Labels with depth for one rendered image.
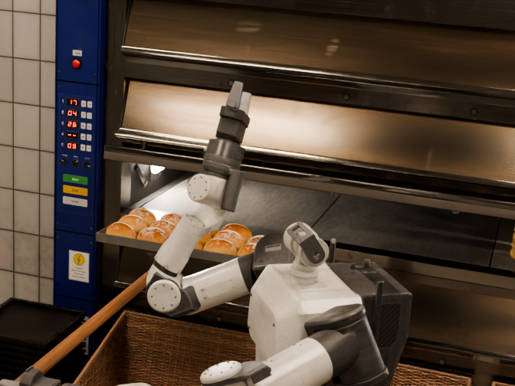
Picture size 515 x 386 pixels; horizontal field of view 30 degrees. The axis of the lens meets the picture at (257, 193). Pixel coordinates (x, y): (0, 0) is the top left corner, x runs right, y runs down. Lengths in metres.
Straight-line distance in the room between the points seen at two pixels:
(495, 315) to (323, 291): 1.05
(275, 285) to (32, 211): 1.46
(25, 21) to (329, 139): 1.06
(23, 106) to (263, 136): 0.84
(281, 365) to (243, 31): 1.40
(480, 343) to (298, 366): 1.28
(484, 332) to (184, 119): 1.12
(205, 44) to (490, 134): 0.89
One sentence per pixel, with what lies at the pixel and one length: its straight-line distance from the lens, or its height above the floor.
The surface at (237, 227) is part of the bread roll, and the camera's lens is 2.89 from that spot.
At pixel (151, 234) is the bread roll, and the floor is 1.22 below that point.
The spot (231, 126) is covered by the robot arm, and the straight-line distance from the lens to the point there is 2.19.
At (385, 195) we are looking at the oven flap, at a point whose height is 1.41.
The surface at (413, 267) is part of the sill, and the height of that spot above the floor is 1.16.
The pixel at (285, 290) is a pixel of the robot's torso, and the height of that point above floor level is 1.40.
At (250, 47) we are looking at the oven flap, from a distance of 2.87.
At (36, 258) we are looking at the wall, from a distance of 3.36.
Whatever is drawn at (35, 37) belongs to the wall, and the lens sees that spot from 3.18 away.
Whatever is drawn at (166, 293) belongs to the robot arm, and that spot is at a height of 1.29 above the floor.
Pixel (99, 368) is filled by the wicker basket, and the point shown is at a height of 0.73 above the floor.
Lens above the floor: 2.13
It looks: 16 degrees down
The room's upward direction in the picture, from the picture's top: 4 degrees clockwise
